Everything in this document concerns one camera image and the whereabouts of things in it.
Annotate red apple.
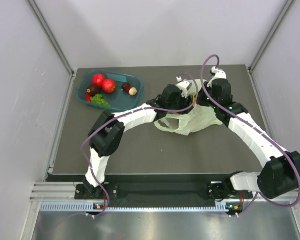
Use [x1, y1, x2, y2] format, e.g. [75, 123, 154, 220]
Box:
[101, 79, 117, 94]

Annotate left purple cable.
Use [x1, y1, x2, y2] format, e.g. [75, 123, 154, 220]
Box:
[80, 72, 198, 218]

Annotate yellow lemon fruit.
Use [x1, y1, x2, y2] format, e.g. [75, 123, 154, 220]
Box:
[192, 94, 197, 108]

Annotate dark purple mangosteen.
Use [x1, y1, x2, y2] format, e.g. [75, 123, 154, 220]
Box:
[86, 85, 100, 97]

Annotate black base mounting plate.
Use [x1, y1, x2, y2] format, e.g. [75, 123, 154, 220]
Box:
[74, 181, 253, 201]

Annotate beige mushroom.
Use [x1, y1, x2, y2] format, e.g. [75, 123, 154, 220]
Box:
[128, 87, 138, 96]

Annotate teal plastic basket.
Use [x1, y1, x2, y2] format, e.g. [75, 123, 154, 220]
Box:
[75, 68, 144, 112]

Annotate aluminium frame post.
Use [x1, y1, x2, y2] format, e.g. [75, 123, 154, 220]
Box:
[247, 0, 296, 74]
[25, 0, 75, 76]

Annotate purple cable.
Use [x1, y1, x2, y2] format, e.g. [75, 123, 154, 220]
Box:
[80, 72, 198, 218]
[201, 54, 300, 218]

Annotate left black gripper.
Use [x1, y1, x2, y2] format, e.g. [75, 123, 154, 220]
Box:
[167, 91, 195, 116]

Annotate right aluminium frame post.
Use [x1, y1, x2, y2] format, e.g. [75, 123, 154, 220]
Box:
[247, 0, 296, 74]

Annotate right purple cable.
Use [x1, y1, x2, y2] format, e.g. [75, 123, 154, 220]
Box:
[201, 54, 300, 218]

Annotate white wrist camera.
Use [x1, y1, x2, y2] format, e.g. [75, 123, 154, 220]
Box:
[207, 66, 227, 88]
[176, 76, 192, 98]

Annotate red chili pepper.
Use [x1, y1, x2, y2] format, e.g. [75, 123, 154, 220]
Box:
[86, 93, 91, 102]

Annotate green grape bunch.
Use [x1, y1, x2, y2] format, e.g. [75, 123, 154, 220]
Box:
[90, 93, 110, 106]

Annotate left aluminium frame post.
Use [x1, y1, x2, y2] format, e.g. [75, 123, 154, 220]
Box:
[25, 0, 75, 76]

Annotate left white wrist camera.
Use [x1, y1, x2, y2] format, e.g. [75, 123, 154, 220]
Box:
[176, 76, 192, 98]

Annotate grey slotted cable duct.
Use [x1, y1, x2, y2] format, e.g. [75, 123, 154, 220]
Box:
[40, 202, 229, 213]

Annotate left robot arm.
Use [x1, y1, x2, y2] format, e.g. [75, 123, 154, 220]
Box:
[83, 80, 193, 199]

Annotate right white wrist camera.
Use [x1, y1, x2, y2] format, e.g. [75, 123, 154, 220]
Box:
[207, 66, 227, 88]

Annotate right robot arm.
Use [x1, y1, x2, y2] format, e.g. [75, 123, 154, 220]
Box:
[196, 78, 300, 200]

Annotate green plastic bag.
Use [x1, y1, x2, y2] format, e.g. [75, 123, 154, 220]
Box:
[153, 79, 226, 137]

